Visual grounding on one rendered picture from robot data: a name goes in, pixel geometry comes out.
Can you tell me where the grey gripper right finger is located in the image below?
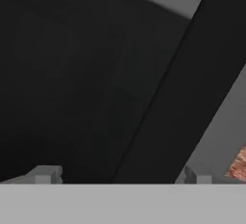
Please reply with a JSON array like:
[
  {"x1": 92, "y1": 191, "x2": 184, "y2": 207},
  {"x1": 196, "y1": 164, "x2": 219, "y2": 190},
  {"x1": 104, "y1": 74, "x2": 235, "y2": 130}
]
[{"x1": 174, "y1": 164, "x2": 246, "y2": 185}]

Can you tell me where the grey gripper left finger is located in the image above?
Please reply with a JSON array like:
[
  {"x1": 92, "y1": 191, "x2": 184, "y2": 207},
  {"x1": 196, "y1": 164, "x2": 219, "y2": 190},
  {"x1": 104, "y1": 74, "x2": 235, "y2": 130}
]
[{"x1": 0, "y1": 164, "x2": 63, "y2": 185}]

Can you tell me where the black microwave door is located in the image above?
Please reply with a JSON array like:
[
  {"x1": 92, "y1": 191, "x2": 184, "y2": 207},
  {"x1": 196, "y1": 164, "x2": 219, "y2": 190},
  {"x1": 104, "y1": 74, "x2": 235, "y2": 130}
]
[{"x1": 112, "y1": 0, "x2": 246, "y2": 185}]

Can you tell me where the black microwave oven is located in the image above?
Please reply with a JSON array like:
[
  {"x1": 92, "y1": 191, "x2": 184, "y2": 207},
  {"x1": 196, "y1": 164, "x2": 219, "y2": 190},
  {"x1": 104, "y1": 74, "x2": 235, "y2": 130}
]
[{"x1": 0, "y1": 0, "x2": 192, "y2": 185}]

